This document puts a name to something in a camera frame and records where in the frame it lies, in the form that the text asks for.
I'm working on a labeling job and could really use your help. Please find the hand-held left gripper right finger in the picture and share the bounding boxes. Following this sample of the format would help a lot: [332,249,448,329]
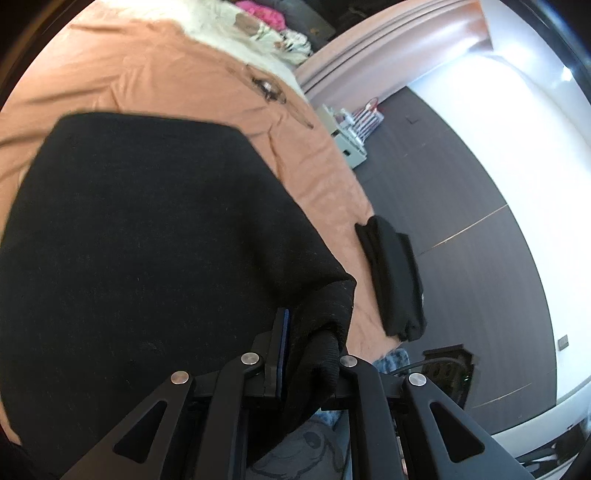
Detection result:
[323,353,539,480]

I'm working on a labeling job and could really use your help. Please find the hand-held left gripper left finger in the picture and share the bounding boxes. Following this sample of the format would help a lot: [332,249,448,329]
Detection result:
[60,308,291,480]

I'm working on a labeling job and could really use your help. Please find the black pants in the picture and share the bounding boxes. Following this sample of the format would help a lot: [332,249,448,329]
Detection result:
[0,112,358,476]

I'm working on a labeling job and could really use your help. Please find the grey blue rug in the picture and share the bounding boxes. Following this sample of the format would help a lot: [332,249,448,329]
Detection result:
[372,348,411,377]

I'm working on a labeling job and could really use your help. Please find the person's leg grey patterned trousers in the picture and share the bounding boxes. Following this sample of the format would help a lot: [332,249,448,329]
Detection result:
[247,406,352,480]

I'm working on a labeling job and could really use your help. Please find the folded black garment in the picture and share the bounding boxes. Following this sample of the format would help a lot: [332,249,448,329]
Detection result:
[355,215,428,342]

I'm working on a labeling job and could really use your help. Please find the white nightstand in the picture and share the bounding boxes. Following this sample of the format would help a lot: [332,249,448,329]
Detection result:
[318,104,370,169]

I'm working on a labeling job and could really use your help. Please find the striped gift bag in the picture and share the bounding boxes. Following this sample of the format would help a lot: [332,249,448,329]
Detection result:
[353,96,385,139]

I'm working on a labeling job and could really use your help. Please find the small black device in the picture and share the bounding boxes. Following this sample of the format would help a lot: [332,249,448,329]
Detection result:
[252,76,282,100]

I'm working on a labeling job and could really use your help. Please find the bed with orange duvet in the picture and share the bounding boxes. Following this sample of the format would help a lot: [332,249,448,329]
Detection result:
[0,0,402,444]

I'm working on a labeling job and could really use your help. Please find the bear print pillow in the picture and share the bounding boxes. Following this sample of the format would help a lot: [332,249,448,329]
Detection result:
[231,9,312,65]

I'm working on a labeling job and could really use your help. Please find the pink curtain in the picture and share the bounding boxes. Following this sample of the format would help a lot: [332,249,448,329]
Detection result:
[295,0,490,104]

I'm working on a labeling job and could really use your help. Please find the pink fluffy cloth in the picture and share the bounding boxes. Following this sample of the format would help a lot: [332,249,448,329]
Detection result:
[235,0,287,31]

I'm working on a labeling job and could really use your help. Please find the thin black cable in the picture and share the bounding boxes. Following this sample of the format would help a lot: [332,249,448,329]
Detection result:
[240,65,315,130]

